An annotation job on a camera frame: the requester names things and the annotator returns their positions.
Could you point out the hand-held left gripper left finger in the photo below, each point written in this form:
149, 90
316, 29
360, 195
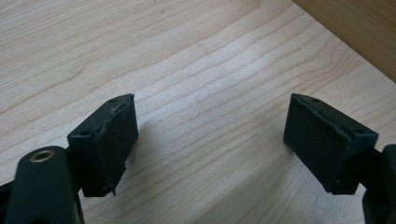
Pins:
106, 146

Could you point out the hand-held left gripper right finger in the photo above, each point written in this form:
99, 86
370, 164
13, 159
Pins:
327, 146

